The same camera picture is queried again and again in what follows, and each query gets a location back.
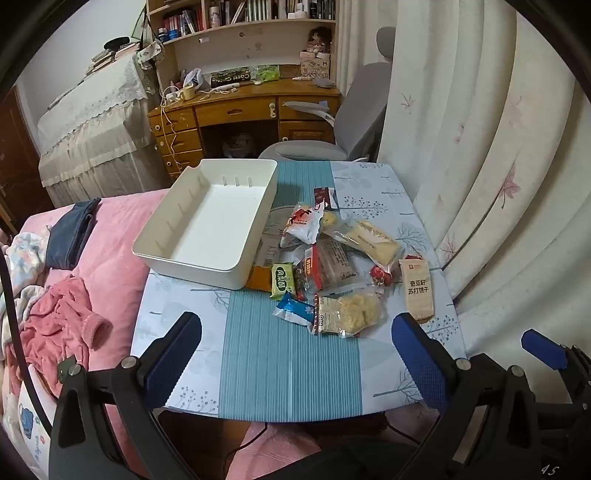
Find beige cracker packet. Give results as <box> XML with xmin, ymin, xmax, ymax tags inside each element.
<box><xmin>399</xmin><ymin>258</ymin><xmax>435</xmax><ymax>322</ymax></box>

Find red striped small packet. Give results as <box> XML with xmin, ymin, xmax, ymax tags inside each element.
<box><xmin>302</xmin><ymin>247</ymin><xmax>321</xmax><ymax>292</ymax></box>

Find dark printed tray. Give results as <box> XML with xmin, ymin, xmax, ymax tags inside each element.
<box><xmin>211</xmin><ymin>69</ymin><xmax>257</xmax><ymax>88</ymax></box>

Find white plastic bag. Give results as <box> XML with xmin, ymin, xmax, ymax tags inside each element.
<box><xmin>182</xmin><ymin>68</ymin><xmax>208</xmax><ymax>90</ymax></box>

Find dark bag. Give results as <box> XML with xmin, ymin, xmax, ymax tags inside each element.
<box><xmin>223</xmin><ymin>134</ymin><xmax>257</xmax><ymax>160</ymax></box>

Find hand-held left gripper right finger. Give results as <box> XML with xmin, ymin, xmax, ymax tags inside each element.
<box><xmin>392</xmin><ymin>312</ymin><xmax>541</xmax><ymax>480</ymax></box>

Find orange and white snack packet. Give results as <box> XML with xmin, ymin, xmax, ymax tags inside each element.
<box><xmin>245</xmin><ymin>208</ymin><xmax>305</xmax><ymax>292</ymax></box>

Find navy cloth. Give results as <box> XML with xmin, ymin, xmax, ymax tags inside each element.
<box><xmin>45</xmin><ymin>198</ymin><xmax>101</xmax><ymax>271</ymax></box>

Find blue printed tablecloth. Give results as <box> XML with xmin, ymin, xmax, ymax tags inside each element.
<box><xmin>130</xmin><ymin>160</ymin><xmax>467</xmax><ymax>423</ymax></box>

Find blue snack packet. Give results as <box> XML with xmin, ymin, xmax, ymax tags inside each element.
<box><xmin>273</xmin><ymin>292</ymin><xmax>317</xmax><ymax>326</ymax></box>

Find white floral curtain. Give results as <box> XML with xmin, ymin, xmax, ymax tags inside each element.
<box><xmin>332</xmin><ymin>0</ymin><xmax>587</xmax><ymax>361</ymax></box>

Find white plastic storage bin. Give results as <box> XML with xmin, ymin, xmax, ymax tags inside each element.
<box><xmin>132</xmin><ymin>158</ymin><xmax>279</xmax><ymax>291</ymax></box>

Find dark cloth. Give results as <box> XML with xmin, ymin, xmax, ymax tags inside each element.
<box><xmin>318</xmin><ymin>443</ymin><xmax>416</xmax><ymax>480</ymax></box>

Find doll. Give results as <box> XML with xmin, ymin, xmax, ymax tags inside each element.
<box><xmin>307</xmin><ymin>27</ymin><xmax>333</xmax><ymax>54</ymax></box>

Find grey office chair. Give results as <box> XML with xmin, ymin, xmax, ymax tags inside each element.
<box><xmin>257</xmin><ymin>26</ymin><xmax>397</xmax><ymax>163</ymax></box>

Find stack of books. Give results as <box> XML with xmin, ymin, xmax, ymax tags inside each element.
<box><xmin>85</xmin><ymin>38</ymin><xmax>139</xmax><ymax>77</ymax></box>

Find wooden desk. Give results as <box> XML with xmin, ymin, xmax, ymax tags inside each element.
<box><xmin>148</xmin><ymin>76</ymin><xmax>343</xmax><ymax>181</ymax></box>

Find lace cloth covered furniture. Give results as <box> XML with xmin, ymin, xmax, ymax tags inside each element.
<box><xmin>37</xmin><ymin>53</ymin><xmax>162</xmax><ymax>208</ymax></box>

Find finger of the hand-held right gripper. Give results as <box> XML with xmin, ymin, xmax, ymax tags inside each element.
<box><xmin>521</xmin><ymin>329</ymin><xmax>591</xmax><ymax>385</ymax></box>

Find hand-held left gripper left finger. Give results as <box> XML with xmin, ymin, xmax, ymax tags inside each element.
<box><xmin>48</xmin><ymin>311</ymin><xmax>204</xmax><ymax>480</ymax></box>

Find white charger cable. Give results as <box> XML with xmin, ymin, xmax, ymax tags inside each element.
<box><xmin>159</xmin><ymin>90</ymin><xmax>185</xmax><ymax>168</ymax></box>

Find red and white snack bag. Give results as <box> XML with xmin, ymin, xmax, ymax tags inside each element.
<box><xmin>279</xmin><ymin>202</ymin><xmax>324</xmax><ymax>247</ymax></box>

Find small green pastry packet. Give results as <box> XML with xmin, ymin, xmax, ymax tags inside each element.
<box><xmin>270</xmin><ymin>262</ymin><xmax>296</xmax><ymax>297</ymax></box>

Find dark red snack packet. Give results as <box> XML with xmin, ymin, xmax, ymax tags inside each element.
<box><xmin>313</xmin><ymin>186</ymin><xmax>339</xmax><ymax>209</ymax></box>

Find white cloth blue cartoon print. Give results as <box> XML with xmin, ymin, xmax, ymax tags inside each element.
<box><xmin>0</xmin><ymin>383</ymin><xmax>51</xmax><ymax>467</ymax></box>

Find dark green phone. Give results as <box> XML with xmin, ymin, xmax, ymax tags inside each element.
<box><xmin>57</xmin><ymin>356</ymin><xmax>78</xmax><ymax>384</ymax></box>

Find yellow cake packet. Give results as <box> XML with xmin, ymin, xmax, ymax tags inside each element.
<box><xmin>330</xmin><ymin>219</ymin><xmax>402</xmax><ymax>268</ymax></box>

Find wooden bookshelf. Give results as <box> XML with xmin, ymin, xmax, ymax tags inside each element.
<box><xmin>145</xmin><ymin>0</ymin><xmax>338</xmax><ymax>88</ymax></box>

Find thick black cable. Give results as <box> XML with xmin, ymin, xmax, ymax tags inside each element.
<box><xmin>0</xmin><ymin>251</ymin><xmax>54</xmax><ymax>435</ymax></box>

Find printed cardboard box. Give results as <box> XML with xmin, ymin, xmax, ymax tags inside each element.
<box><xmin>300</xmin><ymin>51</ymin><xmax>331</xmax><ymax>79</ymax></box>

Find clear packet with brown label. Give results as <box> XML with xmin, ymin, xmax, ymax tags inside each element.
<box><xmin>314</xmin><ymin>237</ymin><xmax>363</xmax><ymax>291</ymax></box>

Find white floral garment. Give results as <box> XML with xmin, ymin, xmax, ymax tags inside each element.
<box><xmin>0</xmin><ymin>231</ymin><xmax>49</xmax><ymax>347</ymax></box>

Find thin black cable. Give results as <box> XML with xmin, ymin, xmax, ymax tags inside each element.
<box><xmin>226</xmin><ymin>422</ymin><xmax>269</xmax><ymax>480</ymax></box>

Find pink fleece garment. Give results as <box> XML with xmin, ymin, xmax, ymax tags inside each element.
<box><xmin>18</xmin><ymin>274</ymin><xmax>114</xmax><ymax>398</ymax></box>

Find floral fabric bag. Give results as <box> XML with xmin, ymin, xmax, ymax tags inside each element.
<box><xmin>135</xmin><ymin>41</ymin><xmax>166</xmax><ymax>70</ymax></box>

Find brown wooden door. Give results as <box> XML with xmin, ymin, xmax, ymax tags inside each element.
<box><xmin>0</xmin><ymin>88</ymin><xmax>54</xmax><ymax>232</ymax></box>

